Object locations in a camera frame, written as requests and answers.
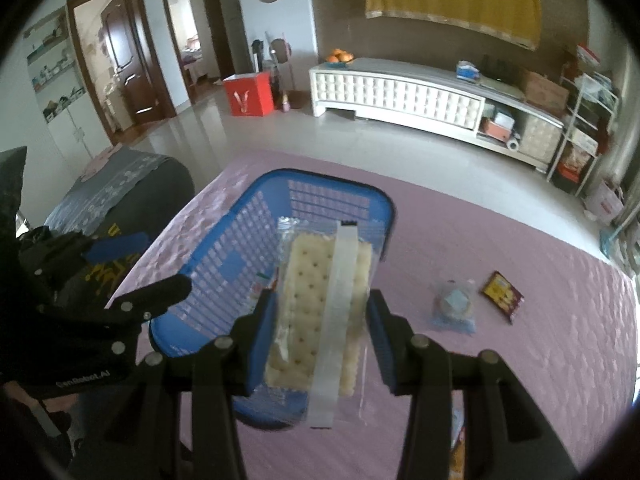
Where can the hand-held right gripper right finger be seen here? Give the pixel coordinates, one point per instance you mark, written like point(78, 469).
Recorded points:
point(384, 345)

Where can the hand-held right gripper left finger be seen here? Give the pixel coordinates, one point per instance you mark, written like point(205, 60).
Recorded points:
point(260, 340)

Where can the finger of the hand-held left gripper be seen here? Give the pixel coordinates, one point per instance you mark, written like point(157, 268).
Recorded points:
point(120, 247)
point(155, 292)

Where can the clear cracker packet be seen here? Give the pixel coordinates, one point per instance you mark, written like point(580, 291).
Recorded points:
point(310, 285)

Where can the blue plastic basket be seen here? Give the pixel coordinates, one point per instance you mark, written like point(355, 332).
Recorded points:
point(225, 260)

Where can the black cloth yellow print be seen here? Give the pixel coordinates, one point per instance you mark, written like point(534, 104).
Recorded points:
point(107, 270)

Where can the grey lace sofa cover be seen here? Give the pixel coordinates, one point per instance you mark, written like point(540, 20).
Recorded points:
point(110, 190)

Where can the dark sofa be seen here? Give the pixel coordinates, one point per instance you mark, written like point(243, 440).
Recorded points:
point(170, 185)

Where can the clear round cake packet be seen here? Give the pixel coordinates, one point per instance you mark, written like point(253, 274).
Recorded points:
point(454, 306)

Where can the pink cloth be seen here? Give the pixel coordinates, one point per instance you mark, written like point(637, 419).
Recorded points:
point(102, 162)

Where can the white cupboard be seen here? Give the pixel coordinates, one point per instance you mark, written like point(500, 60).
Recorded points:
point(80, 130)

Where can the dark brown snack packet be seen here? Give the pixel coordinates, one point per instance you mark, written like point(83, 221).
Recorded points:
point(501, 296)

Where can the orange snack pouch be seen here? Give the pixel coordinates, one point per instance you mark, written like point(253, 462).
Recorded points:
point(457, 460)

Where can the pink tablecloth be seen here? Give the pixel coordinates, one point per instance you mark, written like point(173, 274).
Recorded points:
point(525, 360)

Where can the dark wooden door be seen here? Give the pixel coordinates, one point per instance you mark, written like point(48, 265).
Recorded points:
point(125, 60)

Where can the red gift bag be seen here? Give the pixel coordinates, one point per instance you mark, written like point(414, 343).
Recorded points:
point(247, 94)

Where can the paper towel roll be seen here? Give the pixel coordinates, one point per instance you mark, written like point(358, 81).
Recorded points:
point(513, 143)

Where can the flat orange box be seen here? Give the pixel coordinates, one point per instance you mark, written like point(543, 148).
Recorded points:
point(500, 131)

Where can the white TV cabinet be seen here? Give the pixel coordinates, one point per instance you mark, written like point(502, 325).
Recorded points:
point(400, 95)

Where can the round disc on stand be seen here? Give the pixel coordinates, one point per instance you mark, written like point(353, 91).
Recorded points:
point(280, 50)

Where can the teal box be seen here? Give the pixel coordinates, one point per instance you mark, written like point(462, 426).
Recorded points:
point(504, 117)

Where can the orange printed box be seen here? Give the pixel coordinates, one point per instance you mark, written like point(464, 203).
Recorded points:
point(572, 164)

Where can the pink white shopping bag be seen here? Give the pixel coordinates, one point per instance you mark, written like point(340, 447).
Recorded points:
point(604, 202)

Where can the white metal shelf rack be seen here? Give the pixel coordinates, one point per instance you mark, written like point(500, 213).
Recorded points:
point(565, 150)

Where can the small white box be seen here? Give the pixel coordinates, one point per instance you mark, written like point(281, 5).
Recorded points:
point(584, 141)

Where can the blue tissue box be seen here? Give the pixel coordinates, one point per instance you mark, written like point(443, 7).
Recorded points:
point(468, 71)

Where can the pile of oranges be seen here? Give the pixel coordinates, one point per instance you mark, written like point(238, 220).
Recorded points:
point(340, 56)

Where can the cardboard box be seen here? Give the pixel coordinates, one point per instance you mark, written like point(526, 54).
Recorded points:
point(544, 92)

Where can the black device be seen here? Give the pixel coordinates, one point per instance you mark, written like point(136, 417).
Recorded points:
point(500, 69)

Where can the white plastic bags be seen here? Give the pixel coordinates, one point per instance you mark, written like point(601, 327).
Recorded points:
point(597, 91)

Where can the red white bag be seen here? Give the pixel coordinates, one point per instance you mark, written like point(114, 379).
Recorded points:
point(587, 55)

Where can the dark wooden door frame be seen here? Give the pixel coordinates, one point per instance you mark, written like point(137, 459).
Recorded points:
point(82, 70)
point(222, 35)

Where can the wall shelf with ornaments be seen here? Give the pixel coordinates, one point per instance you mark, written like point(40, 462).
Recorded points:
point(52, 65)

